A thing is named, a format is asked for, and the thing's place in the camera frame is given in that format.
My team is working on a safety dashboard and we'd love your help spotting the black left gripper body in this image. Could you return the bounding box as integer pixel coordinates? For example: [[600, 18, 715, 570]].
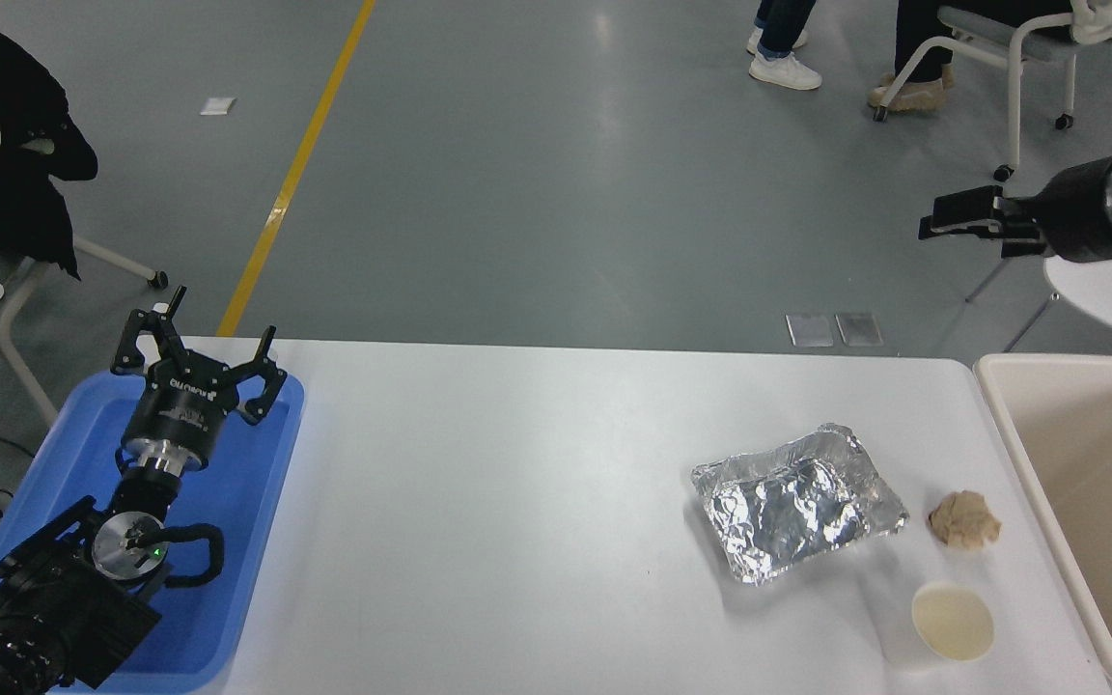
[[124, 354, 234, 457]]

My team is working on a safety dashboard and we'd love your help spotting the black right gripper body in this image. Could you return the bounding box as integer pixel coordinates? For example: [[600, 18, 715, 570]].
[[1029, 154, 1112, 264]]

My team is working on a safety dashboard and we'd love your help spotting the white paper cup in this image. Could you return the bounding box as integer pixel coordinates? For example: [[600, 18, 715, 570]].
[[870, 581, 996, 667]]

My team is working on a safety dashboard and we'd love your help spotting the white-legged chair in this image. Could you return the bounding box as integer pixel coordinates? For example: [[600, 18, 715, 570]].
[[0, 236, 169, 426]]

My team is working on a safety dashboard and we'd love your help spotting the metal floor plate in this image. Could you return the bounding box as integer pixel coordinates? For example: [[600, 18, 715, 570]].
[[786, 314, 835, 348], [836, 312, 884, 347]]

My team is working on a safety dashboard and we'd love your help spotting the blue plastic tray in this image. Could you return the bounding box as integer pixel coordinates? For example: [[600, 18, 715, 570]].
[[0, 372, 306, 694]]

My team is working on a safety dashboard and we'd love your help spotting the seated person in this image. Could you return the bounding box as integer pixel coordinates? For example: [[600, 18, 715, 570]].
[[0, 0, 99, 281], [868, 0, 1073, 112]]

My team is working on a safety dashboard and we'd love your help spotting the white wheeled chair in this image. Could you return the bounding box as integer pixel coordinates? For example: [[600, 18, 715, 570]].
[[873, 0, 1112, 182]]

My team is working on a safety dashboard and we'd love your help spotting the walking person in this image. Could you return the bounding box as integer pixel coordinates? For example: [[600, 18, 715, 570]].
[[747, 0, 823, 92]]

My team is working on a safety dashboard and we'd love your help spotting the large pale bin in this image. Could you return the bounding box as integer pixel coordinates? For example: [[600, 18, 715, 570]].
[[973, 353, 1112, 695]]

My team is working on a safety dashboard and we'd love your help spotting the crumpled tan paper ball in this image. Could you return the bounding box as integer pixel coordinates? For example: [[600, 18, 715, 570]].
[[928, 490, 1002, 550]]

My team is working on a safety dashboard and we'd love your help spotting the crumpled foil tray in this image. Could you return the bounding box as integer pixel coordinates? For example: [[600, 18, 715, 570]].
[[690, 422, 908, 586]]

